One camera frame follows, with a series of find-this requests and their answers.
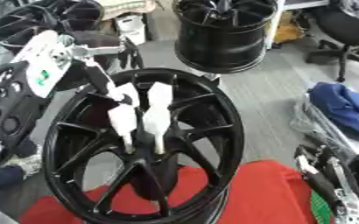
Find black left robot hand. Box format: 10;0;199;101
55;30;144;105

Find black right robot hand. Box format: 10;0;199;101
292;142;359;212

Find white pin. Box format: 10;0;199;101
106;82;142;155

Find black spoked wheel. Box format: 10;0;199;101
41;67;247;224

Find black wheel rim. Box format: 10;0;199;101
170;0;281;74
0;0;109;57

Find clear plastic bag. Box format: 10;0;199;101
288;94;359;161

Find white bag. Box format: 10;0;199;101
115;13;149;46

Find beige cloth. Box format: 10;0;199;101
94;0;160;21

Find blue cloth bag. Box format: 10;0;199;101
306;81;359;137

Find black office chair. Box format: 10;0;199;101
303;0;359;83

